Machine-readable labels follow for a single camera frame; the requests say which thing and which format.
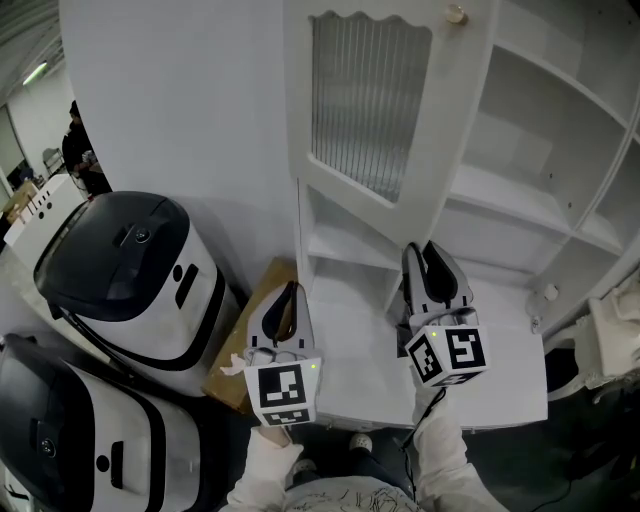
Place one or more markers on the small white round object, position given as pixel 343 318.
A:
pixel 550 292

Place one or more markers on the person's printed white shirt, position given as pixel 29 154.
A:
pixel 345 497

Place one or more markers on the person's right forearm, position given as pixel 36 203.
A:
pixel 445 450

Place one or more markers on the white black service robot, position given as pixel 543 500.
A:
pixel 100 440
pixel 150 280

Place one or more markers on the torn white paper scrap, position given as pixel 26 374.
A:
pixel 232 364

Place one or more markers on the person's left white shoe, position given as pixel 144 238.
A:
pixel 304 466

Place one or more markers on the person's white shoe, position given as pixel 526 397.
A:
pixel 360 441
pixel 304 466

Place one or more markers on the person's right white shoe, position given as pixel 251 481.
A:
pixel 360 441

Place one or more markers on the large rectangular ceiling light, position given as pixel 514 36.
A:
pixel 35 73

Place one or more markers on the brown cardboard box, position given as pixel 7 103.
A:
pixel 235 340

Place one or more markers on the person's left forearm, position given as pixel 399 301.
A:
pixel 260 475

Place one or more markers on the ornate white chair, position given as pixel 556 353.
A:
pixel 610 340

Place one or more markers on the person's dark trousers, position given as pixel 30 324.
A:
pixel 350 465

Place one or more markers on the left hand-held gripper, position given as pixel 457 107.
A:
pixel 282 387

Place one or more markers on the white tub with black holes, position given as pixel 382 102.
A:
pixel 45 220

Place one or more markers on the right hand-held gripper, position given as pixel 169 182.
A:
pixel 465 350

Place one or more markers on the white shelf cabinet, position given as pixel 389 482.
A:
pixel 515 150

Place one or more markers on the white desk with drawers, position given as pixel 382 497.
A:
pixel 360 365

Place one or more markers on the white cabinet glass door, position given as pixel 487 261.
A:
pixel 365 100

